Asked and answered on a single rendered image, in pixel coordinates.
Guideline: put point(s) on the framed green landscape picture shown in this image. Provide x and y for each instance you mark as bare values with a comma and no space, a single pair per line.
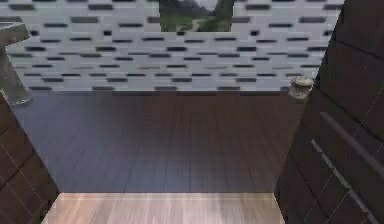
195,16

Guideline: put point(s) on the pale round door knob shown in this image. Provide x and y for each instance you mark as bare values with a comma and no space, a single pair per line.
300,86

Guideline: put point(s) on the dark brown room door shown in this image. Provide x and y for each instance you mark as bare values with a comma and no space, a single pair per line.
346,133

